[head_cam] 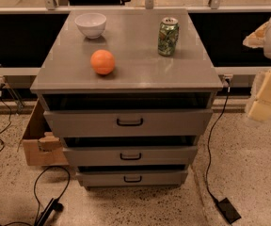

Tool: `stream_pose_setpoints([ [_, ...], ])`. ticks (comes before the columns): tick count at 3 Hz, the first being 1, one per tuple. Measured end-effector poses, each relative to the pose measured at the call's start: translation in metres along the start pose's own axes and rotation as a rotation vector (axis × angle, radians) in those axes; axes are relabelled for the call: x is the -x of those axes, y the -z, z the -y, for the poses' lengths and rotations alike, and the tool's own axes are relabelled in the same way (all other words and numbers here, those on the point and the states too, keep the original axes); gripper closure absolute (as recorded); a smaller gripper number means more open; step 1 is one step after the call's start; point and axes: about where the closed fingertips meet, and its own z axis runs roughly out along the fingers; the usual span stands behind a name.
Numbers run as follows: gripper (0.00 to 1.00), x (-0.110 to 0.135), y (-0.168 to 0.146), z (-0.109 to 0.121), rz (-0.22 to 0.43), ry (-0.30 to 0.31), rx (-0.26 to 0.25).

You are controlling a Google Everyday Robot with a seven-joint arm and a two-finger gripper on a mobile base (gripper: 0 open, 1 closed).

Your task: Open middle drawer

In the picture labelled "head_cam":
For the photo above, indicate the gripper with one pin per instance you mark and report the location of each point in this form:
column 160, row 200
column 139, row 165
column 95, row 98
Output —
column 261, row 107

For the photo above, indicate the grey drawer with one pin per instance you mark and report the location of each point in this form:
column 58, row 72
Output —
column 130, row 156
column 132, row 178
column 128, row 123

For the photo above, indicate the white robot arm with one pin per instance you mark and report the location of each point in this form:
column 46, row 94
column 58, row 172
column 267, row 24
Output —
column 260, row 38

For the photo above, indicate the grey drawer cabinet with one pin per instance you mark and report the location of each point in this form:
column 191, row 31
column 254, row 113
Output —
column 142, row 78

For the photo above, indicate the grey bottom drawer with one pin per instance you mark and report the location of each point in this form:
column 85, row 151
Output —
column 132, row 178

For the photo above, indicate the grey top drawer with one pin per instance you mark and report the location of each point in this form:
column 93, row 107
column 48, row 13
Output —
column 128, row 123

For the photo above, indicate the green soda can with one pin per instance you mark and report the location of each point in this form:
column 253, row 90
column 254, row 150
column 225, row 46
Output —
column 168, row 36

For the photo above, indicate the black power adapter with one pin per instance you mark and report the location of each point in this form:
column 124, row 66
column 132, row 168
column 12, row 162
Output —
column 228, row 211

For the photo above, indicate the orange ball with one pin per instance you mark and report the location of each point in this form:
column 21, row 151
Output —
column 102, row 62

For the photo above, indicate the white bowl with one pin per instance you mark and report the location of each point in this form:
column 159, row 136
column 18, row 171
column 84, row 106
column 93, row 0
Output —
column 92, row 25

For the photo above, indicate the cardboard box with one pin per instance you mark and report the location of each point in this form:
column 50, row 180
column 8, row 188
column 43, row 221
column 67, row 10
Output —
column 41, row 147

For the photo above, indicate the black device bottom left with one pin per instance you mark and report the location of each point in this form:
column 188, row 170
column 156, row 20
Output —
column 53, row 205

